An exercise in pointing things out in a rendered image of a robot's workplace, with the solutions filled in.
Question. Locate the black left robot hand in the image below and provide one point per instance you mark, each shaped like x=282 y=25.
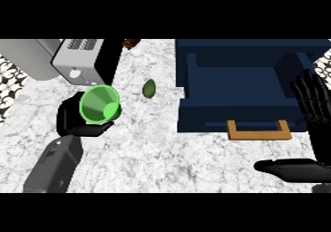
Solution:
x=69 y=116

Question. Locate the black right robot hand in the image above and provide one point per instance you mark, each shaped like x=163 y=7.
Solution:
x=318 y=120

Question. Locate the green cup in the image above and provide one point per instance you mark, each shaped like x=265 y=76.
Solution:
x=100 y=104

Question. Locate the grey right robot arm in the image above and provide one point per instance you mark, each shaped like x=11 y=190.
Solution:
x=324 y=188

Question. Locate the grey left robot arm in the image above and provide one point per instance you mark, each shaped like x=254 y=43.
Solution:
x=54 y=166

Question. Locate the dark blue open drawer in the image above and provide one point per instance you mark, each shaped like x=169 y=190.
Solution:
x=248 y=87

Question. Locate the grey toaster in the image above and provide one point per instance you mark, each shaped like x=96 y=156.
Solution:
x=85 y=60

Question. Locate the green avocado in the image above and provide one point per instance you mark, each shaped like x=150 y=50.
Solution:
x=149 y=88

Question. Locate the pale grey appliance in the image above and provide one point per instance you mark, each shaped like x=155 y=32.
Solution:
x=28 y=57

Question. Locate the brown object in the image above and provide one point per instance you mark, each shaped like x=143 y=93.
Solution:
x=131 y=43

